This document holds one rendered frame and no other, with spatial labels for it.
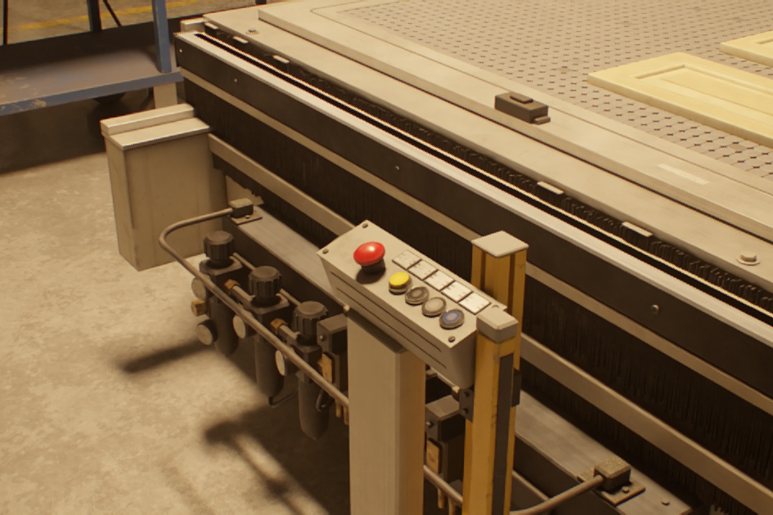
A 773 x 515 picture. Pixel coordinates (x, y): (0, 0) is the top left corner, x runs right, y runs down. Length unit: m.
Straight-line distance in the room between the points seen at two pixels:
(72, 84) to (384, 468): 2.90
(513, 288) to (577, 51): 1.16
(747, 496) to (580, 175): 0.57
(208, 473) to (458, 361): 1.35
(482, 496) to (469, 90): 0.98
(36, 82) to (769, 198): 3.04
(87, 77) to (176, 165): 1.62
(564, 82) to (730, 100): 0.32
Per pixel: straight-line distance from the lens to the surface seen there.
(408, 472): 1.46
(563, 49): 2.39
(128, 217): 2.68
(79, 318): 3.17
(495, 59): 2.30
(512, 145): 1.90
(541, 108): 1.94
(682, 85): 2.14
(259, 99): 2.40
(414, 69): 2.22
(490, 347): 1.20
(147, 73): 4.22
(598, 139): 1.88
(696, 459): 1.60
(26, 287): 3.38
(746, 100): 2.09
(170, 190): 2.67
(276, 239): 2.34
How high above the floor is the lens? 1.53
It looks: 27 degrees down
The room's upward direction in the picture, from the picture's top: straight up
